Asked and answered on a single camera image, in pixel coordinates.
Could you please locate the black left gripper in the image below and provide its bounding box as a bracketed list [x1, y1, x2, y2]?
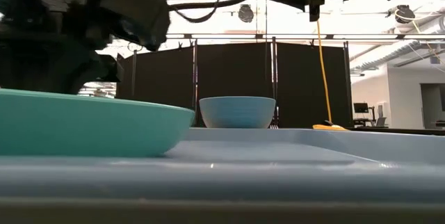
[0, 14, 123, 95]

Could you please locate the teal plate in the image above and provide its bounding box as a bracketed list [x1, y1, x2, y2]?
[0, 88, 196, 159]

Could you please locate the orange cloth napkin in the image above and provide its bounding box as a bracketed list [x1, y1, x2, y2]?
[311, 123, 348, 131]

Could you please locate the blue bowl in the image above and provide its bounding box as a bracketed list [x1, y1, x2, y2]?
[199, 96, 277, 129]

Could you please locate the blue plastic tray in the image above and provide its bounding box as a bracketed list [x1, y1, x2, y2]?
[0, 127, 445, 206]

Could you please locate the black partition screen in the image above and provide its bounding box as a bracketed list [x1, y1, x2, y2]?
[115, 38, 354, 129]

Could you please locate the black computer monitor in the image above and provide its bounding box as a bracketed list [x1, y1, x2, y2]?
[353, 102, 370, 114]

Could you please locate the black aluminium rig frame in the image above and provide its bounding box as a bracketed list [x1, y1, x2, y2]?
[165, 33, 445, 41]

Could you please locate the yellow hanging cable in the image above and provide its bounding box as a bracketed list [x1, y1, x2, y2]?
[315, 19, 334, 124]

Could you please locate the black ceiling cable reel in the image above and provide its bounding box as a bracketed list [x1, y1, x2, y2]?
[395, 4, 416, 24]
[238, 3, 255, 24]

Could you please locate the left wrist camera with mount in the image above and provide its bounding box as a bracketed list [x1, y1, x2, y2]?
[13, 0, 172, 53]

